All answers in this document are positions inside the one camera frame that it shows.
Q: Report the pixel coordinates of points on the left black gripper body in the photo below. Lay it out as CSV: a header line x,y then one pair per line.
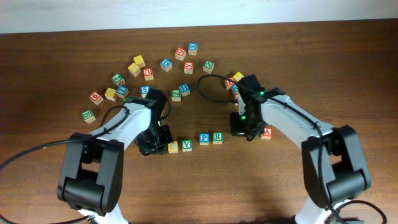
x,y
154,143

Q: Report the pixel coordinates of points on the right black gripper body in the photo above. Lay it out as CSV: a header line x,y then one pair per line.
x,y
241,128

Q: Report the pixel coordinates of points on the yellow C block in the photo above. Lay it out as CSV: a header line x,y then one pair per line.
x,y
172,147

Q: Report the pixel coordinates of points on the green V block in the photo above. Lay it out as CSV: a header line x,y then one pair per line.
x,y
187,145

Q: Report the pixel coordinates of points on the green R block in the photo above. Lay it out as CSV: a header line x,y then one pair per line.
x,y
217,138

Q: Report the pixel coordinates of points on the blue P block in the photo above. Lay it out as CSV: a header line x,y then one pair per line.
x,y
204,138

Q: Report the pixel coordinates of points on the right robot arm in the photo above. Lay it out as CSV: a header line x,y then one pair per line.
x,y
334,167

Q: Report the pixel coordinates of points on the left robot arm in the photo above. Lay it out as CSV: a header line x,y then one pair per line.
x,y
92,173

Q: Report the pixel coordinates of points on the red A block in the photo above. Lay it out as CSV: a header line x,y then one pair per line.
x,y
267,134

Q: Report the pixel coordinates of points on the blue I block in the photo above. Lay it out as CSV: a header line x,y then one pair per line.
x,y
235,89

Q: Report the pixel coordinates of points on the red E block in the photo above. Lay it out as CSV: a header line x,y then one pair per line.
x,y
229,83

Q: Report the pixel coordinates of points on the green Z block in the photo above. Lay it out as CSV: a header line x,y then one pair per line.
x,y
176,95

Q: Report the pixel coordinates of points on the yellow block near E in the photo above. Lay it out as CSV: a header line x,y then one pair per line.
x,y
238,76

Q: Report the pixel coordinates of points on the blue 5 block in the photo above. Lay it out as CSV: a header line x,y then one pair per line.
x,y
144,90

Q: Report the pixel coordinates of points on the blue H block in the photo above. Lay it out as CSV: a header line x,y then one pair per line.
x,y
184,89

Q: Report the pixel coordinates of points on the blue block left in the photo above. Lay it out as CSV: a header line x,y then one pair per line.
x,y
122,91

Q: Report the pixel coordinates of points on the red U block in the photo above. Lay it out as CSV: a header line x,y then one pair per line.
x,y
148,74

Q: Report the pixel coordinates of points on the green J block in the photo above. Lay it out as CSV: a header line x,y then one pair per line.
x,y
118,79

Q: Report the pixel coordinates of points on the green N block upper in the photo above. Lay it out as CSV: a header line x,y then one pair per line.
x,y
208,66

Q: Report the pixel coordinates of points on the green B block outer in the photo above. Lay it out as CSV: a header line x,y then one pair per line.
x,y
88,116

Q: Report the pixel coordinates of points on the blue D block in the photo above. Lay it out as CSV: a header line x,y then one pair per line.
x,y
166,65

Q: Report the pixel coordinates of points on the red 6 block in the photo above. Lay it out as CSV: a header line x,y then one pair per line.
x,y
96,98

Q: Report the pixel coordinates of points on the yellow block upper left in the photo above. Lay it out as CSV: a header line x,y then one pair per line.
x,y
139,61

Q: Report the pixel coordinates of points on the red C block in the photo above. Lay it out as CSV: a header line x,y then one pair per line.
x,y
180,53

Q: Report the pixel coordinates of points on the blue X block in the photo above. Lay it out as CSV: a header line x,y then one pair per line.
x,y
192,48

